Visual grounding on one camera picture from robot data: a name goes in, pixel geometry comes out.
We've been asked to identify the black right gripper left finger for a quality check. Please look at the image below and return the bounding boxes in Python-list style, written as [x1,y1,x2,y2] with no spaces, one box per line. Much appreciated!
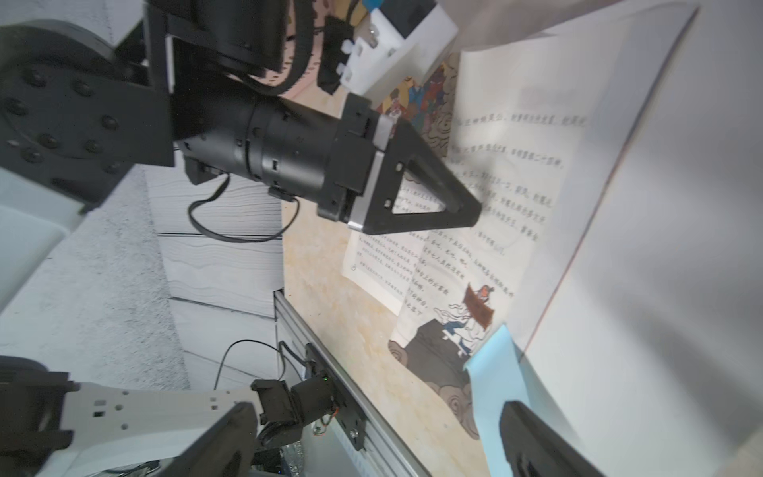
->
[160,403,258,477]

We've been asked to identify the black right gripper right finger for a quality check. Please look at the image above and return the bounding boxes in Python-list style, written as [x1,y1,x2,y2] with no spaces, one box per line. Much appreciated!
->
[499,401,603,477]

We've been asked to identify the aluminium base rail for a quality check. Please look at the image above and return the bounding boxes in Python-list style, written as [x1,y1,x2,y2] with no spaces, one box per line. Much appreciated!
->
[274,290,430,476]

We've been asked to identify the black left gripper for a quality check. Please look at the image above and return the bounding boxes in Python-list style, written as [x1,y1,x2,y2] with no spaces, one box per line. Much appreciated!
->
[315,93,482,235]

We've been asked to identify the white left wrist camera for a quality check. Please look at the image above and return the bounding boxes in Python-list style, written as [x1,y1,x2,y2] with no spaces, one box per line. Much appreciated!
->
[316,1,458,105]

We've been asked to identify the blue sticky note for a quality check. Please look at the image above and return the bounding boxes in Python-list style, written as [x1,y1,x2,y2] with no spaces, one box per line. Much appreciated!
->
[465,325,530,477]

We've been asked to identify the illustrated children's story book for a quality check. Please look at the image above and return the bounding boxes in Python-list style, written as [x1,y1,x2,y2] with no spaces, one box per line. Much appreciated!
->
[341,0,763,477]

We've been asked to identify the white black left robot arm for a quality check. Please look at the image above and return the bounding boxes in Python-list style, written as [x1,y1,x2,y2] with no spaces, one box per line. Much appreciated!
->
[1,1,482,235]

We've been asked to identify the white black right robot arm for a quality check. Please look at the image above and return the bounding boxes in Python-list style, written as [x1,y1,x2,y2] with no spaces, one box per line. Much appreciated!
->
[1,344,426,476]

